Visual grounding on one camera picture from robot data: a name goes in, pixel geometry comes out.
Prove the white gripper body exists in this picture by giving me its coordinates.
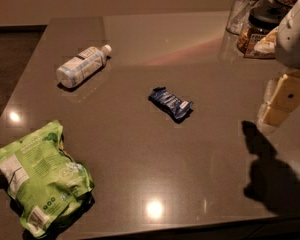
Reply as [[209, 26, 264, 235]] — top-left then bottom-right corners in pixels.
[[275, 0, 300, 69]]

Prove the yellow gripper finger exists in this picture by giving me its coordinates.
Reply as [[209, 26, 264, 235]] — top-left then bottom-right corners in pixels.
[[257, 78, 279, 134], [270, 73, 300, 127]]

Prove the blue rxbar wrapper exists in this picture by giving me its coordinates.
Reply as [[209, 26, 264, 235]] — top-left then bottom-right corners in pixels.
[[148, 87, 193, 121]]

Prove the green rice chip bag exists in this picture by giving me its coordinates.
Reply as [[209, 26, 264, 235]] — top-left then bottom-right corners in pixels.
[[0, 120, 94, 238]]

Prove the black-lidded nut jar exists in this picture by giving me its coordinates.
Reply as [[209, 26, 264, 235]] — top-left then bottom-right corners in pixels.
[[237, 4, 286, 59]]

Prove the clear plastic measuring cup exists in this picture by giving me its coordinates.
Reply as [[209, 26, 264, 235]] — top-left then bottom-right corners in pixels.
[[226, 0, 263, 35]]

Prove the clear plastic water bottle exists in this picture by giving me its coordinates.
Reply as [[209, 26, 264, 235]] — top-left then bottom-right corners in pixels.
[[56, 45, 112, 89]]

